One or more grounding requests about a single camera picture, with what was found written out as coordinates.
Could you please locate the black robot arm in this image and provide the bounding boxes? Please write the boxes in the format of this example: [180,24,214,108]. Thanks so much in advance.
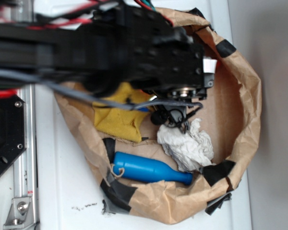
[0,0,215,98]

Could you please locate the brown paper bag bin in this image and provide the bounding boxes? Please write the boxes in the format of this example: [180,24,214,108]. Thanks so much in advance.
[55,8,262,224]

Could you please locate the red black wire bundle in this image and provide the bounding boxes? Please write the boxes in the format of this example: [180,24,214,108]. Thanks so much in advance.
[0,0,125,32]

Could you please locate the metal corner bracket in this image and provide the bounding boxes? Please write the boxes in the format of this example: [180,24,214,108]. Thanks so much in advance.
[3,197,34,230]

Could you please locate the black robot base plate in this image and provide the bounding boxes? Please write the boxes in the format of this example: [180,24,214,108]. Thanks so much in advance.
[0,95,25,177]

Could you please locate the grey cable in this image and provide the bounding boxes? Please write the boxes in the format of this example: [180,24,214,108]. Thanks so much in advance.
[0,67,204,111]

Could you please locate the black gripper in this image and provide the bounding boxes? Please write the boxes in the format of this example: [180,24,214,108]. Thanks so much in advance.
[129,27,214,100]

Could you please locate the aluminium extrusion rail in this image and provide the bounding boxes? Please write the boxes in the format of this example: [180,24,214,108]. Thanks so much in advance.
[13,84,40,230]

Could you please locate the blue plastic bottle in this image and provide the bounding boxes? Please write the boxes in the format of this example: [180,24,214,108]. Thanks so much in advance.
[113,152,192,185]

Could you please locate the crumpled white paper towel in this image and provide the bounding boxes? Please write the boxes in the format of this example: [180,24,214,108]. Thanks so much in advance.
[157,118,214,172]

